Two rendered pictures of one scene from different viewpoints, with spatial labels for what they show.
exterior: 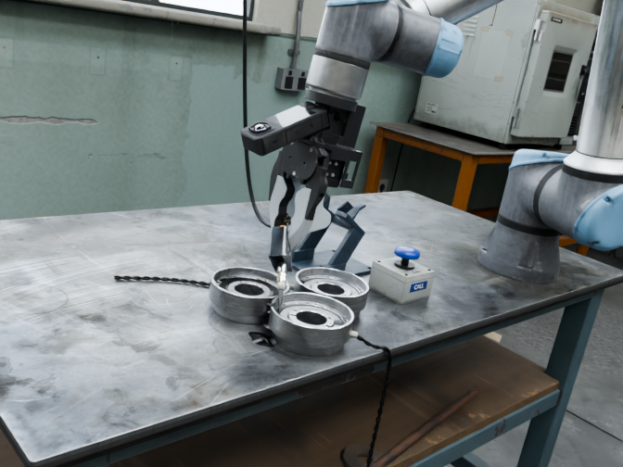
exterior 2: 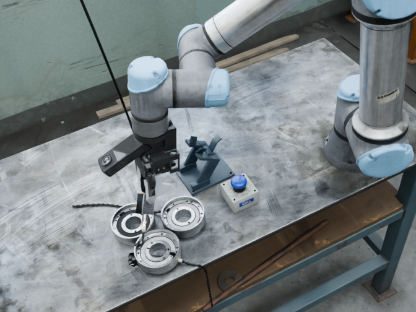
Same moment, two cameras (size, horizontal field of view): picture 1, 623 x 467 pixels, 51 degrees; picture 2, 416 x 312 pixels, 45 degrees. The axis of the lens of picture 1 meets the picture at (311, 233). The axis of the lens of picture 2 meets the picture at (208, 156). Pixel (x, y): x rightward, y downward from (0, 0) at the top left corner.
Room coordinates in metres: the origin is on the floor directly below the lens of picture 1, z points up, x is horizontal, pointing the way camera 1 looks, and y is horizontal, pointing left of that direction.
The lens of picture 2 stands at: (0.22, -0.41, 1.78)
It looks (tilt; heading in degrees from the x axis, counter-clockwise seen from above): 46 degrees down; 24
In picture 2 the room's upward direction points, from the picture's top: 7 degrees counter-clockwise
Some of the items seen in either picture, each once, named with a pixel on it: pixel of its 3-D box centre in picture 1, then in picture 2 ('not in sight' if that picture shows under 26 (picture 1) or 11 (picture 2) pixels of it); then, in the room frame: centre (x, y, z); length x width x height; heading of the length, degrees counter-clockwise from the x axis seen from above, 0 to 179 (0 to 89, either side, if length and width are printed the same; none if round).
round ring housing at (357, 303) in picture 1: (329, 294); (183, 218); (0.86, -0.04, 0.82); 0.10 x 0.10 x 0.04
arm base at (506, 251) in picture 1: (523, 243); (355, 137); (1.20, -0.40, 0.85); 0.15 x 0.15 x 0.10
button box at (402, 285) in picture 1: (403, 277); (241, 192); (0.97, -0.16, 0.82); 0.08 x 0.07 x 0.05; 135
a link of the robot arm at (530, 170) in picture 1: (541, 184); (361, 105); (1.19, -0.40, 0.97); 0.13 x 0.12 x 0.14; 23
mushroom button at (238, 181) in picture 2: (404, 262); (239, 186); (0.97, -0.15, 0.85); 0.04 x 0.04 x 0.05
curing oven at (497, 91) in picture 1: (512, 73); not in sight; (3.32, -0.84, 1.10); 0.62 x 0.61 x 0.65; 135
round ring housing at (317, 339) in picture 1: (310, 323); (158, 252); (0.75, -0.02, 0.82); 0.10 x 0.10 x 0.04
